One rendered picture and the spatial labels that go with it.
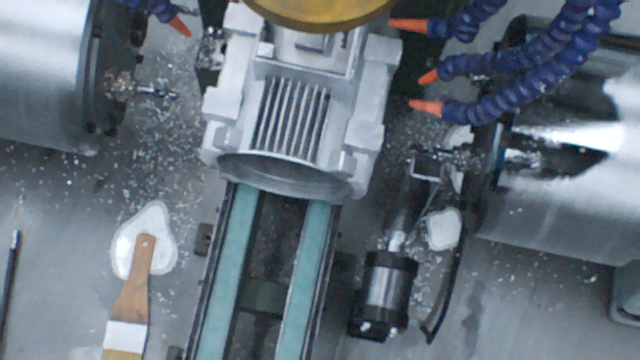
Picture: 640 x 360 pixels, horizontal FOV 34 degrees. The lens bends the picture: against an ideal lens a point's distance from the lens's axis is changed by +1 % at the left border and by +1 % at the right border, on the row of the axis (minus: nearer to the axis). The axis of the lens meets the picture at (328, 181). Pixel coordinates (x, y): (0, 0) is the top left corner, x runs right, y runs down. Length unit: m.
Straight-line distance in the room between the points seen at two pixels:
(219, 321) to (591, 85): 0.49
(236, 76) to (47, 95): 0.20
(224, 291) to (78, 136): 0.26
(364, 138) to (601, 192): 0.25
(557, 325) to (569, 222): 0.31
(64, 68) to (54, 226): 0.36
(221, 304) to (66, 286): 0.24
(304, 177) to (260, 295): 0.17
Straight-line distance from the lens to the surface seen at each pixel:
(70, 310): 1.37
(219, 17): 1.30
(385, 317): 1.10
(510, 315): 1.38
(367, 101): 1.13
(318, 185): 1.22
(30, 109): 1.12
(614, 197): 1.08
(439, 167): 0.93
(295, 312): 1.22
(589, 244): 1.12
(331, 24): 0.88
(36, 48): 1.09
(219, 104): 1.12
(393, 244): 1.14
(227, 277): 1.23
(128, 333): 1.35
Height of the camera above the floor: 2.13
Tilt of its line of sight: 75 degrees down
